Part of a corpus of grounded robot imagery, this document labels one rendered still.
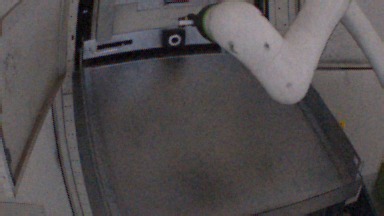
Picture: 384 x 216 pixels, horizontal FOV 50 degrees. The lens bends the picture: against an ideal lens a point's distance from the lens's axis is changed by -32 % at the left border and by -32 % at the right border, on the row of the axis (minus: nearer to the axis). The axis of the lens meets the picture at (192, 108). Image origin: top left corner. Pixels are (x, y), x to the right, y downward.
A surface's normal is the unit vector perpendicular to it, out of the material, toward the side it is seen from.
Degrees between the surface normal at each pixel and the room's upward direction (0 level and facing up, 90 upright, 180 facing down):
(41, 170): 90
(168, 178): 0
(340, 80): 90
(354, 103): 90
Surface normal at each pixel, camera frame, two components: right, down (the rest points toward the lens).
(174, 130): 0.03, -0.87
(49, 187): 0.24, 0.49
